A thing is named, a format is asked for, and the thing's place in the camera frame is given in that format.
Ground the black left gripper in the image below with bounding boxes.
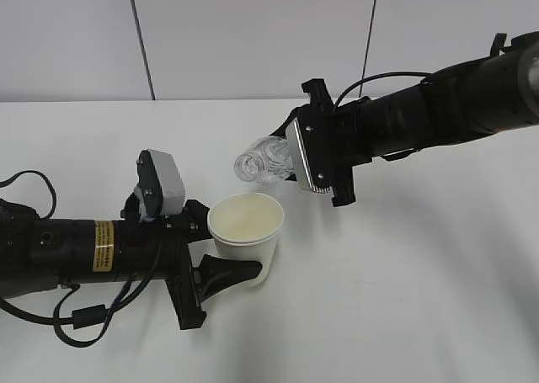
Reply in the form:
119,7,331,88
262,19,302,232
120,194,263,330

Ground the clear water bottle green label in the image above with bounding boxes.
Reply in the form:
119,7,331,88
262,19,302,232
233,136,294,184

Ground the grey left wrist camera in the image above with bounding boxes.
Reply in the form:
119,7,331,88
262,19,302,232
134,149,186,221

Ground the white paper cup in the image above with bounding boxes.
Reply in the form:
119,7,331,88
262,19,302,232
207,192,285,287

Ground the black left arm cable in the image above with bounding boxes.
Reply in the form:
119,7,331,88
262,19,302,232
0,170,165,349

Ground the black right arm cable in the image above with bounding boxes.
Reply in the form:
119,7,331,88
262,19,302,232
334,70,435,109

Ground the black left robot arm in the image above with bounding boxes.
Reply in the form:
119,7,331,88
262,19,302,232
1,197,262,330

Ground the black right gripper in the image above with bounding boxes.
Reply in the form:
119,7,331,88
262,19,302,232
270,78,371,207

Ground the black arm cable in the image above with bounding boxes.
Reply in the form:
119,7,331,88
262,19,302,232
0,170,165,349
334,70,435,109

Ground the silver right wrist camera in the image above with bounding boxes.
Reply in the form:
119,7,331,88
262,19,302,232
286,119,330,194

